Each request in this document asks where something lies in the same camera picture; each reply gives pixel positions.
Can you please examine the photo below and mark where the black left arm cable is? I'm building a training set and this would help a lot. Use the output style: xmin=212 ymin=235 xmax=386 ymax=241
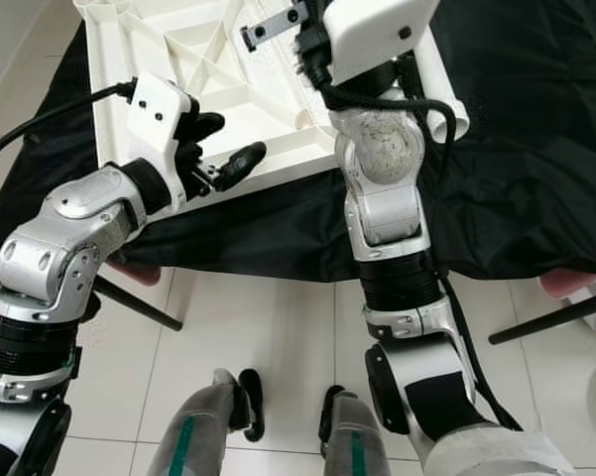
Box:
xmin=0 ymin=79 xmax=140 ymax=199

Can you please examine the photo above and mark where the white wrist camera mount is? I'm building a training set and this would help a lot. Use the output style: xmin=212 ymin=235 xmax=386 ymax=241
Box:
xmin=327 ymin=0 xmax=442 ymax=85
xmin=127 ymin=71 xmax=194 ymax=214

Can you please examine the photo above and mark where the grey robot left leg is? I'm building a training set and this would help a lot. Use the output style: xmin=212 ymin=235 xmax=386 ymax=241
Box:
xmin=147 ymin=367 xmax=264 ymax=476

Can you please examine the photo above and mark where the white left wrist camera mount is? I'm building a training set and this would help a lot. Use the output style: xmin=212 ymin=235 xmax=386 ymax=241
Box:
xmin=127 ymin=71 xmax=194 ymax=214

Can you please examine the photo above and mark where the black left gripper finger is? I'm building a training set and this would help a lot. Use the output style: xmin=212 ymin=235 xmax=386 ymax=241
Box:
xmin=211 ymin=142 xmax=269 ymax=194
xmin=177 ymin=109 xmax=227 ymax=162

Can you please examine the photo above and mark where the black table cloth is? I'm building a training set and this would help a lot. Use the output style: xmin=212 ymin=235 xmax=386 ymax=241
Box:
xmin=0 ymin=0 xmax=596 ymax=284

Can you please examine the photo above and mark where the grey robot right leg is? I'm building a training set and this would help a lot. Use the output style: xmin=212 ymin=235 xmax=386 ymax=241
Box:
xmin=317 ymin=387 xmax=427 ymax=476

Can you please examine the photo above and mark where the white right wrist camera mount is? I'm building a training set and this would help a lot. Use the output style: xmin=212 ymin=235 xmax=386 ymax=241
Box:
xmin=327 ymin=0 xmax=442 ymax=85

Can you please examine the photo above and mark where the grey robot leg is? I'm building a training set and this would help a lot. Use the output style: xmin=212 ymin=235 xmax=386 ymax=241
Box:
xmin=317 ymin=387 xmax=427 ymax=476
xmin=147 ymin=367 xmax=264 ymax=476

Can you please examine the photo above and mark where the white plastic children table top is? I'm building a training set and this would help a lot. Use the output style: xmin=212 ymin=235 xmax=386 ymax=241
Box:
xmin=74 ymin=0 xmax=348 ymax=184

